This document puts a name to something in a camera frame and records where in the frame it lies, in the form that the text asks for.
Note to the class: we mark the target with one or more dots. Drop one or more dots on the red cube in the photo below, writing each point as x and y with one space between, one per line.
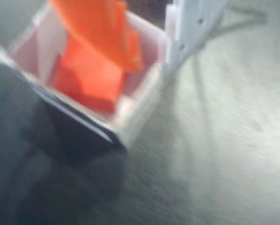
88 82

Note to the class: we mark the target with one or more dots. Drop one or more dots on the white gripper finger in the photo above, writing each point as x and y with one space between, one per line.
189 30

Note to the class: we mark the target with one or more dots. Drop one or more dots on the white cardboard box black label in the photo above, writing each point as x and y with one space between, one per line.
135 112

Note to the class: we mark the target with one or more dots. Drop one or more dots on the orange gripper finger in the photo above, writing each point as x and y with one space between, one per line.
100 28

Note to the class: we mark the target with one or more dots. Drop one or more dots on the dark grey felt mat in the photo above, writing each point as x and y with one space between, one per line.
212 140

